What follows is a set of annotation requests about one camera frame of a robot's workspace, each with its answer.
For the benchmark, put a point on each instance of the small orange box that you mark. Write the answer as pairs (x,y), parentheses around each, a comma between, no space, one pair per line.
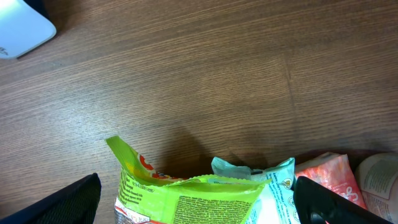
(333,171)

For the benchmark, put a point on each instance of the green snack bag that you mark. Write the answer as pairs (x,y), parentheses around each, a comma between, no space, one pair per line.
(148,196)

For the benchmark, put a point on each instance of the green lid jar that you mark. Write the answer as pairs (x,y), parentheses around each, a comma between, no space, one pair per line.
(377,179)

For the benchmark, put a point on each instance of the light blue snack packet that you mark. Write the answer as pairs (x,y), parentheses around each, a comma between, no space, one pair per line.
(276,202)

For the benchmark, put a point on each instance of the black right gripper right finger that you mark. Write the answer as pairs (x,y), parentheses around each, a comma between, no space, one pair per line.
(316,204)

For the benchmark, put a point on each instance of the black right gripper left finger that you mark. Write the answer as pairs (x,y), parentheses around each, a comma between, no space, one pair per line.
(75,204)

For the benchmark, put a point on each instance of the white barcode scanner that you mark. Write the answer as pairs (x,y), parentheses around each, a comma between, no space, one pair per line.
(25,25)

